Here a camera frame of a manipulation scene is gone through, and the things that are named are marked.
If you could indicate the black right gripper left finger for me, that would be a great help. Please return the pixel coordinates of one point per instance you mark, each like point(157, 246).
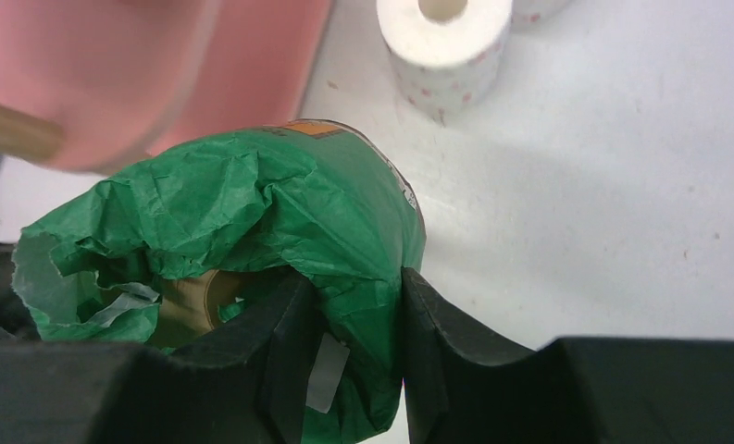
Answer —
point(244, 382)

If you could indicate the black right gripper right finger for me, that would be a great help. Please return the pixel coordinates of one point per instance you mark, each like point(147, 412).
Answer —
point(465, 383)

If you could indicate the green brown roll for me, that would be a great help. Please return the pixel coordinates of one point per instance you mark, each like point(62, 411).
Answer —
point(313, 195)

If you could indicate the white dotted toilet roll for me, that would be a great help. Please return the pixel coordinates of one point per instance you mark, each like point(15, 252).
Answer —
point(527, 13)
point(444, 54)

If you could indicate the pink three-tier wooden shelf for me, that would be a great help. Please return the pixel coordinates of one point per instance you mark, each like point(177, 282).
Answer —
point(97, 85)

